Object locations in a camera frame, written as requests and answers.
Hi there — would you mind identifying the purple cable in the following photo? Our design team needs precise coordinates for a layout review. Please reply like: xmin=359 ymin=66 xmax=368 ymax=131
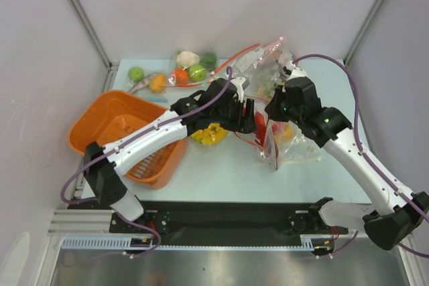
xmin=293 ymin=53 xmax=429 ymax=259
xmin=59 ymin=66 xmax=233 ymax=253

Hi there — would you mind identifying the dark green broccoli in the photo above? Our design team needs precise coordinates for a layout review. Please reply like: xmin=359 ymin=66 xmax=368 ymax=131
xmin=200 ymin=52 xmax=217 ymax=66

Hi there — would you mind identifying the dotted clear zip bag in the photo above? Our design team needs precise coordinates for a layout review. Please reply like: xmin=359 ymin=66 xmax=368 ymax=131
xmin=225 ymin=36 xmax=297 ymax=102

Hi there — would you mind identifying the orange tomato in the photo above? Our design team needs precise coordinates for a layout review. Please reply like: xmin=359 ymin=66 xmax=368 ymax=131
xmin=171 ymin=68 xmax=190 ymax=86

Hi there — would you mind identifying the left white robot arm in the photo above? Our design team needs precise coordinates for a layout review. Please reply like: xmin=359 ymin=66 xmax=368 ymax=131
xmin=84 ymin=77 xmax=257 ymax=232

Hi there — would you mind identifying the yellow bell pepper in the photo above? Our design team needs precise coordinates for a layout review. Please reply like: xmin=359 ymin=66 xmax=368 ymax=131
xmin=201 ymin=123 xmax=229 ymax=145

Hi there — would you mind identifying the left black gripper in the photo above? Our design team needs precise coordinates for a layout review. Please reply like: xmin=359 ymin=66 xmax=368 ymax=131
xmin=211 ymin=96 xmax=257 ymax=134

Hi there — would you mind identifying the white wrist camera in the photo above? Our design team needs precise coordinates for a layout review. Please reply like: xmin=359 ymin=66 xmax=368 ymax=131
xmin=231 ymin=77 xmax=250 ymax=91
xmin=283 ymin=65 xmax=308 ymax=81

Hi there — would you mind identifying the zip bag with orange seal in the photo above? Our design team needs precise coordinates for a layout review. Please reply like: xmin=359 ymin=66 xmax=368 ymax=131
xmin=235 ymin=98 xmax=322 ymax=170

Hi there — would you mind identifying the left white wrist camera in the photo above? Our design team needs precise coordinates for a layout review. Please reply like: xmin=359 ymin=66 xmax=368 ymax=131
xmin=231 ymin=77 xmax=250 ymax=91

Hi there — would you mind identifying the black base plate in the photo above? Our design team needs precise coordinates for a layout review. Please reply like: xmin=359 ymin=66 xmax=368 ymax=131
xmin=66 ymin=198 xmax=349 ymax=247

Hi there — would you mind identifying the green apple in bag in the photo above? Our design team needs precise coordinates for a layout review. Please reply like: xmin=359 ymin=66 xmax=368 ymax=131
xmin=188 ymin=64 xmax=206 ymax=82

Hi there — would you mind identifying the yellow lemon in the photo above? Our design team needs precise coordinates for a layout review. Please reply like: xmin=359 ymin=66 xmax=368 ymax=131
xmin=281 ymin=124 xmax=294 ymax=141

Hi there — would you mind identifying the grey toy fish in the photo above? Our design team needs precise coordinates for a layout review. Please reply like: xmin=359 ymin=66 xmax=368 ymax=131
xmin=128 ymin=73 xmax=157 ymax=94

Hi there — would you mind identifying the white cauliflower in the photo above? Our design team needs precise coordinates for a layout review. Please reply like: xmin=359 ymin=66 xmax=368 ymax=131
xmin=176 ymin=51 xmax=200 ymax=69

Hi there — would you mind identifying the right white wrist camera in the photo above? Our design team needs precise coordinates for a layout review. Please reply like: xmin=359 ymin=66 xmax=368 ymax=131
xmin=283 ymin=65 xmax=308 ymax=81

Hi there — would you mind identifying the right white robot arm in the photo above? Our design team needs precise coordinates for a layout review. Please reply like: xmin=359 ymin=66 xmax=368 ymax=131
xmin=265 ymin=77 xmax=428 ymax=251

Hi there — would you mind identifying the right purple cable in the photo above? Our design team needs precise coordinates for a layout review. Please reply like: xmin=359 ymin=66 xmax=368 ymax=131
xmin=293 ymin=53 xmax=429 ymax=259

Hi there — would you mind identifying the orange plastic basket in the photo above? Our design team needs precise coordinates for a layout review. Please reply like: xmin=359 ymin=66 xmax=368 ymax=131
xmin=68 ymin=90 xmax=187 ymax=190

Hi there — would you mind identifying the green apple far left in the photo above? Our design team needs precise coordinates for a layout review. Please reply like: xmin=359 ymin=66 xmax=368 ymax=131
xmin=128 ymin=66 xmax=145 ymax=82

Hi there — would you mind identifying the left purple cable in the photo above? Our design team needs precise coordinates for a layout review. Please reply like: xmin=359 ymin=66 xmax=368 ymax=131
xmin=59 ymin=66 xmax=233 ymax=253

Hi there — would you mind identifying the red plastic lobster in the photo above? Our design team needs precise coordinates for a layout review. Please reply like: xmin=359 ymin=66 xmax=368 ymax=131
xmin=254 ymin=112 xmax=267 ymax=147

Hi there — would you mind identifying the aluminium front rail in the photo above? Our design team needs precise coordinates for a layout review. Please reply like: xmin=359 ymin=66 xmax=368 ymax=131
xmin=48 ymin=209 xmax=113 ymax=236

